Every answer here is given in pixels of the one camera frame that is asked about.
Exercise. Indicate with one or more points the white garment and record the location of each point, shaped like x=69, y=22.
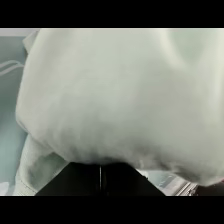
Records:
x=120, y=100

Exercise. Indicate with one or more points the silver frame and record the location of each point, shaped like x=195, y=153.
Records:
x=185, y=189

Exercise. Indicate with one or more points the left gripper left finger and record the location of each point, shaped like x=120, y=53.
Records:
x=75, y=181

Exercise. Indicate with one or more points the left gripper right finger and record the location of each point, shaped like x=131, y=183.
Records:
x=128, y=181

